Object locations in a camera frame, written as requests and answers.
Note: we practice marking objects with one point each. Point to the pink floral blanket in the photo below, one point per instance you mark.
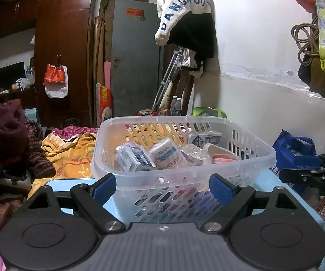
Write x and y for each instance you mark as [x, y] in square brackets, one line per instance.
[72, 131]

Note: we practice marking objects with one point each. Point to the green white bag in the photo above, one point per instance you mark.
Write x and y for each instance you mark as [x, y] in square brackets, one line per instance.
[207, 111]

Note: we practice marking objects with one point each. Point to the yellow blanket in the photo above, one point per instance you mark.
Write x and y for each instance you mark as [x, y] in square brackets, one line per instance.
[66, 158]

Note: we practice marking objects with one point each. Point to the clear plastic pack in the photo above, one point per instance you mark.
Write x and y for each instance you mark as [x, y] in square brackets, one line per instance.
[194, 153]

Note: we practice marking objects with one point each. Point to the pink white tissue pack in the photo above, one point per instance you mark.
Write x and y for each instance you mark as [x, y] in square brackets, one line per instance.
[224, 158]

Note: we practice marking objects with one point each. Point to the teal box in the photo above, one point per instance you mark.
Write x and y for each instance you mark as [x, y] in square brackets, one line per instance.
[32, 115]

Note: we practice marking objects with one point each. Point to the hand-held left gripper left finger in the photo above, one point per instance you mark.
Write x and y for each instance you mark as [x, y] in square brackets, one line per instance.
[105, 189]

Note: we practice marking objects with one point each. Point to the white black hanging jacket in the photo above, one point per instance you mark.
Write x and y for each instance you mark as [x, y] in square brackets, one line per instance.
[190, 28]

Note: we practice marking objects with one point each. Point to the large orange white plastic bag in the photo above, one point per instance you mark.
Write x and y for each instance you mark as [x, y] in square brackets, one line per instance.
[55, 76]

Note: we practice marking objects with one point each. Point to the white plastic basket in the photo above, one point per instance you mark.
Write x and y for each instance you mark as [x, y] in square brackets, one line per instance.
[179, 175]

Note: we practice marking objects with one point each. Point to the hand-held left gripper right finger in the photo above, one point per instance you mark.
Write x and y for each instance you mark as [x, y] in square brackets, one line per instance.
[221, 189]

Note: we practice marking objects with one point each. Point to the grey door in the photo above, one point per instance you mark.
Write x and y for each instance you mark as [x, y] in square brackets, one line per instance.
[134, 48]

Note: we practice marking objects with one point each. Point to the dark printed box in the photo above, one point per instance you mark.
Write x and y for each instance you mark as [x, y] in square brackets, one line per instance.
[204, 139]

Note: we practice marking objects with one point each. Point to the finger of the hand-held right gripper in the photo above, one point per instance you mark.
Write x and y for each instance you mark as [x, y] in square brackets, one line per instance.
[298, 176]
[306, 161]

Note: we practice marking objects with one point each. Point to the wooden planks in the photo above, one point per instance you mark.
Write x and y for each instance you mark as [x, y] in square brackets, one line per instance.
[97, 48]

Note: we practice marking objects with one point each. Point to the pink paper roll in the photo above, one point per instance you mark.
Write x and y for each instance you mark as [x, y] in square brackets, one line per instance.
[107, 73]

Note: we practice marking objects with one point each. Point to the red gift bag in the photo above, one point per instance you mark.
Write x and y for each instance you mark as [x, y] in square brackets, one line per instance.
[106, 104]

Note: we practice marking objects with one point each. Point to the purple cloth heap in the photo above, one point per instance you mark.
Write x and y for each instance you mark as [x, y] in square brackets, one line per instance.
[4, 124]

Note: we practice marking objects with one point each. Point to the clear water bottle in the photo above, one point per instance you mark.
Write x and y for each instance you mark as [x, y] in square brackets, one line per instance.
[173, 106]
[179, 106]

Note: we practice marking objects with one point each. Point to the blue shopping bag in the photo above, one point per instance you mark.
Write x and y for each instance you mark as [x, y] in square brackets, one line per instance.
[289, 144]

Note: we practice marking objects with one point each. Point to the plaid cloth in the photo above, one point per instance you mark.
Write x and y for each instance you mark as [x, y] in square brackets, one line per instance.
[38, 152]

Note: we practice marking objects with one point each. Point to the dark hanging bag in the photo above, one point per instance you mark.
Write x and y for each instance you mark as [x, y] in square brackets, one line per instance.
[320, 79]

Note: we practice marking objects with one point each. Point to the black monitor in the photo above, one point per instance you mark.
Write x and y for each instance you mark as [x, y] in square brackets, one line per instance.
[10, 73]

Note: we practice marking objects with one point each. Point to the metal crutches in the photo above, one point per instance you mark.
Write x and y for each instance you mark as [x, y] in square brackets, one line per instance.
[165, 82]

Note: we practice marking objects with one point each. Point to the white blue printed packet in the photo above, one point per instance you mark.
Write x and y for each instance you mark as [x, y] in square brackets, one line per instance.
[166, 153]

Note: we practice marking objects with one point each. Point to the brown wooden wardrobe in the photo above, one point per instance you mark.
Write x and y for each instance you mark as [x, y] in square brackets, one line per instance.
[60, 19]

